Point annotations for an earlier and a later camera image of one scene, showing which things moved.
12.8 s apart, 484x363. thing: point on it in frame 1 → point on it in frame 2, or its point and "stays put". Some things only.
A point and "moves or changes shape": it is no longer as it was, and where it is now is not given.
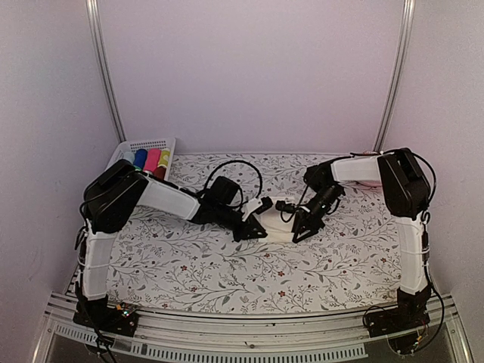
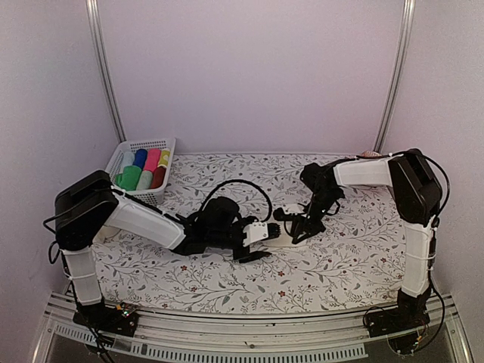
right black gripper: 301,217 stays put
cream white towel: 277,230 moves or changes shape
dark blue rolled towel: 140,158 stays put
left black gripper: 247,231 → 252,257
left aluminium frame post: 92,9 stays put
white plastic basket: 150,156 stays put
